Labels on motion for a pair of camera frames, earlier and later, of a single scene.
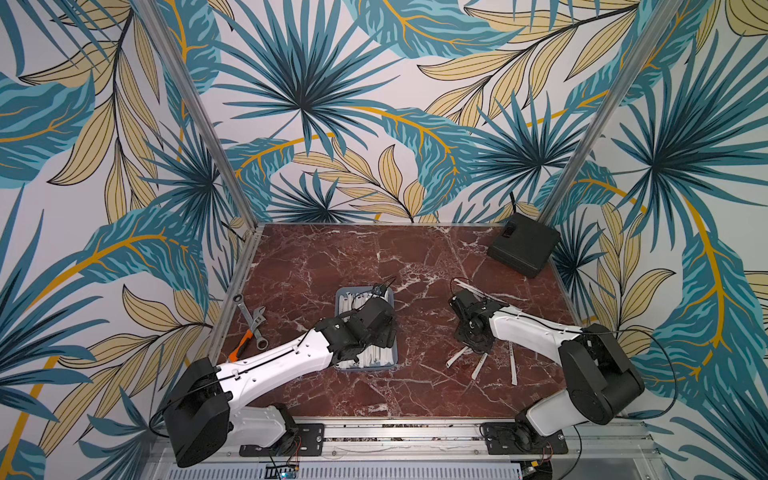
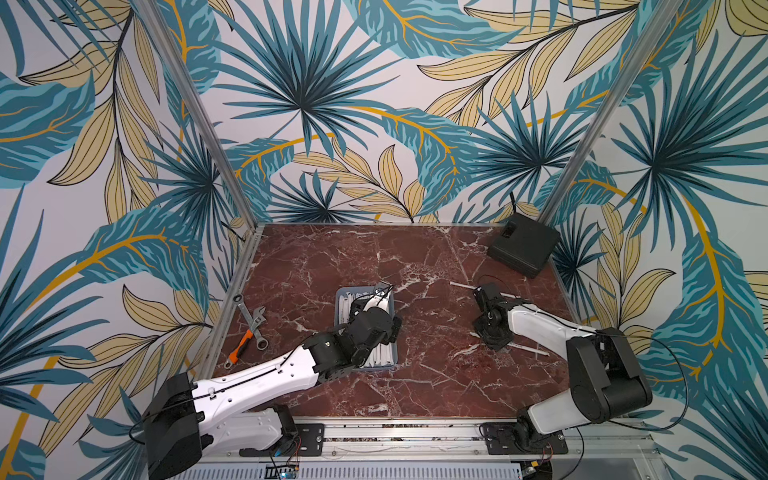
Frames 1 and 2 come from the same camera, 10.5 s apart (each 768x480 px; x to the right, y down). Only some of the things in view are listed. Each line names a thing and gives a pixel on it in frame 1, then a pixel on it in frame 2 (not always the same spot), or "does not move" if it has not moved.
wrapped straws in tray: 351,302 does not move
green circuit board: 280,471 does not move
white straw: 447,365 -> 463,285
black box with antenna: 524,243 does not move
